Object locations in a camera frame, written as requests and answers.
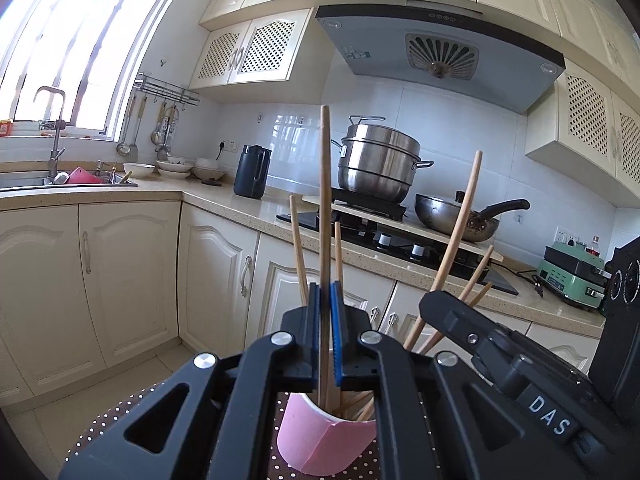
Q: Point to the cream base cabinets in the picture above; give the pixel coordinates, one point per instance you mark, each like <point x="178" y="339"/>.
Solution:
<point x="125" y="270"/>

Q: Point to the pink dish in sink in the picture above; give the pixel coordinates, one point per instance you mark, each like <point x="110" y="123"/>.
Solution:
<point x="82" y="176"/>

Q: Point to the beige board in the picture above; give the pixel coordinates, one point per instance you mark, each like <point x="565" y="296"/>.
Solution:
<point x="395" y="225"/>

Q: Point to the hanging steel utensils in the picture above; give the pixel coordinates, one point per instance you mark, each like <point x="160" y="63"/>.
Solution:
<point x="160" y="132"/>

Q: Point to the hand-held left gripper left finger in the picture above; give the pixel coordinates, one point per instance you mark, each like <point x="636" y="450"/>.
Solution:
<point x="313" y="330"/>

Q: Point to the cream lattice door cabinet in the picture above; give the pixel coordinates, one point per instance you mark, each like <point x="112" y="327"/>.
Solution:
<point x="585" y="125"/>
<point x="235" y="60"/>

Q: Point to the grey range hood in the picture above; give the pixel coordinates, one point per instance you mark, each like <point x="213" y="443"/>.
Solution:
<point x="390" y="35"/>

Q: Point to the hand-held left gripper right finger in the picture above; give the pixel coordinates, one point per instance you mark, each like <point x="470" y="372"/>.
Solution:
<point x="338" y="330"/>

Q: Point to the dark kettle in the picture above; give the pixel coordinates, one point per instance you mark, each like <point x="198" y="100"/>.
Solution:
<point x="250" y="175"/>

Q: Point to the beige kitchen countertop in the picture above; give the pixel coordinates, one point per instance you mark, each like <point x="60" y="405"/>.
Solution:
<point x="210" y="200"/>

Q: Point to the black gas stove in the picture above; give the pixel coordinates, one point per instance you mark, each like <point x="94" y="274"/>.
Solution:
<point x="395" y="260"/>

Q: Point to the slender wooden chopstick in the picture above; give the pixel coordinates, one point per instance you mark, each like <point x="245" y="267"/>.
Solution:
<point x="325" y="185"/>

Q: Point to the bunch of wooden chopsticks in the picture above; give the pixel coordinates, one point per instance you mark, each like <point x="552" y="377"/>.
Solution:
<point x="360" y="408"/>

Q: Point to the steel ladle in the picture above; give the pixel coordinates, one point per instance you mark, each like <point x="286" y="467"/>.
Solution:
<point x="125" y="147"/>

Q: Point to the chrome faucet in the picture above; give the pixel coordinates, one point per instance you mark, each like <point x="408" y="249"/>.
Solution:
<point x="56" y="160"/>

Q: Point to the steel sink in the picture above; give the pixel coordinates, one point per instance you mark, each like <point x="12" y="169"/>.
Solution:
<point x="30" y="180"/>

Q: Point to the black induction cooker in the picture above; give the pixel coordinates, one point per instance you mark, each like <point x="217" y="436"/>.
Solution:
<point x="365" y="202"/>

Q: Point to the round polka-dot table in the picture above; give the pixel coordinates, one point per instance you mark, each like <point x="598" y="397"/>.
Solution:
<point x="369" y="462"/>

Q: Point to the steel steamer pot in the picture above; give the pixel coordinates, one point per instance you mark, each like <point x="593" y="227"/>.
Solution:
<point x="380" y="170"/>

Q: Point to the wall utensil rack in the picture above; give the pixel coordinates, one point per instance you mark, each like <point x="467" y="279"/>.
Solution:
<point x="165" y="91"/>

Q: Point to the kitchen window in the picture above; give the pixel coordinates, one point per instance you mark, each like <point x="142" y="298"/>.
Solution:
<point x="60" y="50"/>

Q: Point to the large white bowl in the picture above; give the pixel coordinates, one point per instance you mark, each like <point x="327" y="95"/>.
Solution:
<point x="209" y="171"/>

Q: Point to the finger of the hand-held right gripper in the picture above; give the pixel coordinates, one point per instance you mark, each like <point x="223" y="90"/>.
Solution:
<point x="450" y="310"/>

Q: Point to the green electric cooker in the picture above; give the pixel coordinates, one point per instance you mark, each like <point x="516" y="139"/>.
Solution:
<point x="565" y="272"/>

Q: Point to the white bowls on counter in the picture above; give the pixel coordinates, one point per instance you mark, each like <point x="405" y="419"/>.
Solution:
<point x="175" y="169"/>

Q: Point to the white wall outlet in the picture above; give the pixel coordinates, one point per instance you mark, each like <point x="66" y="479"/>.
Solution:
<point x="567" y="236"/>
<point x="228" y="146"/>

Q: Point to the steel wok with lid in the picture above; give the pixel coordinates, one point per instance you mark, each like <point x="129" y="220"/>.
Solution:
<point x="440" y="215"/>

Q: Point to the orange bottle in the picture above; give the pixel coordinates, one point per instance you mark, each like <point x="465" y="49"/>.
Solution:
<point x="5" y="127"/>

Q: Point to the pink cup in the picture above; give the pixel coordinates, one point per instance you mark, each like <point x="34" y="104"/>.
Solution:
<point x="320" y="445"/>

